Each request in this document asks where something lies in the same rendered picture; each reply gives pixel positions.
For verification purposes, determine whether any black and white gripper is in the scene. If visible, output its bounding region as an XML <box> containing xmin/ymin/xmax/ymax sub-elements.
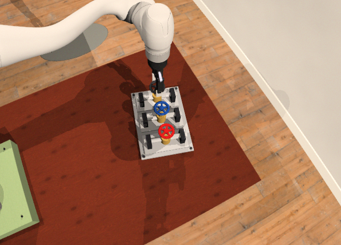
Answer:
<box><xmin>148</xmin><ymin>60</ymin><xmax>167</xmax><ymax>97</ymax></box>

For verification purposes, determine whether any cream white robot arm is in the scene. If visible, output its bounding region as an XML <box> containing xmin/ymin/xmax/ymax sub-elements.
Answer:
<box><xmin>0</xmin><ymin>0</ymin><xmax>174</xmax><ymax>68</ymax></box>

